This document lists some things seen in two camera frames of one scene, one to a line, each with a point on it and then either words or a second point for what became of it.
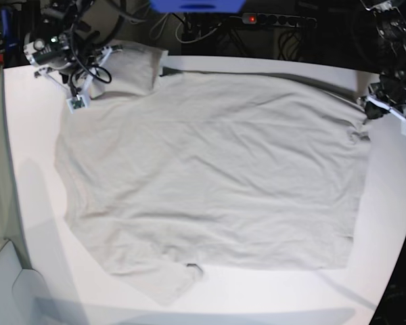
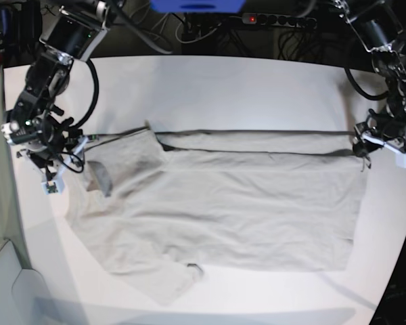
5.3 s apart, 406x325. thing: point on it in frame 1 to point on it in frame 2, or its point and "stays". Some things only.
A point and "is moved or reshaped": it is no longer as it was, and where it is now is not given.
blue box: x=200 y=6 stays
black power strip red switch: x=294 y=21 stays
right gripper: x=377 y=103 to x=372 y=136
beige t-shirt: x=161 y=172 is moved or reshaped
